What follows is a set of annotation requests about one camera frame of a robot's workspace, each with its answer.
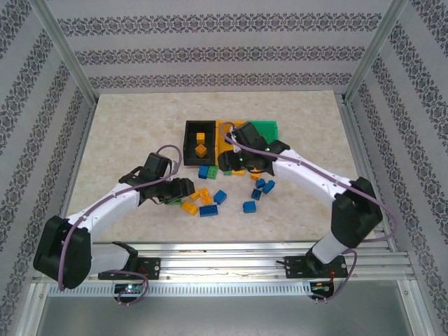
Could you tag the long blue lego brick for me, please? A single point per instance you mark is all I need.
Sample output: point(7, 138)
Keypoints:
point(209, 210)

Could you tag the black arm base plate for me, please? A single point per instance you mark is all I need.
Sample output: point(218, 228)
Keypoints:
point(294, 267)
point(154, 267)

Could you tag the aluminium mounting rail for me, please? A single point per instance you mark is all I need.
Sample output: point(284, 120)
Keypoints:
point(224, 262)

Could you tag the aluminium frame post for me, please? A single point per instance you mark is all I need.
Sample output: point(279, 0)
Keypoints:
point(374, 49)
point(62, 49)

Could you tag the yellow plastic bin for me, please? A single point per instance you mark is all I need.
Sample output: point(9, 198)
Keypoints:
point(221, 145)

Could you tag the yellow lego brick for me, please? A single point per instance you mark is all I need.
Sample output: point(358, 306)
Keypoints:
point(255, 177)
point(201, 150)
point(206, 196)
point(189, 208)
point(239, 171)
point(200, 136)
point(194, 196)

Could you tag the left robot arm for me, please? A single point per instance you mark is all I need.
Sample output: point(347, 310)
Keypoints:
point(105, 210)

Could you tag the black clamp lever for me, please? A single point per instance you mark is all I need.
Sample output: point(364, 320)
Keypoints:
point(281, 260)

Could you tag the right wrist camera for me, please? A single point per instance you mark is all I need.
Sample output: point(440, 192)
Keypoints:
point(231, 134)

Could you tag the green plastic bin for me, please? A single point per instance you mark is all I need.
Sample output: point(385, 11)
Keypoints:
point(269, 127)

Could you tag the small controller board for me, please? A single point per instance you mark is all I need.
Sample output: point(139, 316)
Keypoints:
point(320, 287)
point(129, 288)

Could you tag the long green lego brick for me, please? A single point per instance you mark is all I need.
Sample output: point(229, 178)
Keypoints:
point(174, 201)

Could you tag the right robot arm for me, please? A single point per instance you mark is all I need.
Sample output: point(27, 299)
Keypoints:
point(308, 171)

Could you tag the aluminium side rail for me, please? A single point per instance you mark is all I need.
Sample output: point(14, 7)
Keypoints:
point(356, 140)
point(81, 140)

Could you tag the black plastic bin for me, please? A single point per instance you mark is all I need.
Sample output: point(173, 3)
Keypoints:
point(190, 154)

